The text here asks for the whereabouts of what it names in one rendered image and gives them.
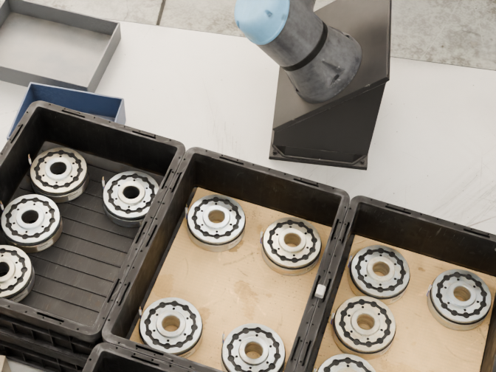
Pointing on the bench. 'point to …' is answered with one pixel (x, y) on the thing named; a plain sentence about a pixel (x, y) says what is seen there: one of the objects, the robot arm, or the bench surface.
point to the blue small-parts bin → (87, 101)
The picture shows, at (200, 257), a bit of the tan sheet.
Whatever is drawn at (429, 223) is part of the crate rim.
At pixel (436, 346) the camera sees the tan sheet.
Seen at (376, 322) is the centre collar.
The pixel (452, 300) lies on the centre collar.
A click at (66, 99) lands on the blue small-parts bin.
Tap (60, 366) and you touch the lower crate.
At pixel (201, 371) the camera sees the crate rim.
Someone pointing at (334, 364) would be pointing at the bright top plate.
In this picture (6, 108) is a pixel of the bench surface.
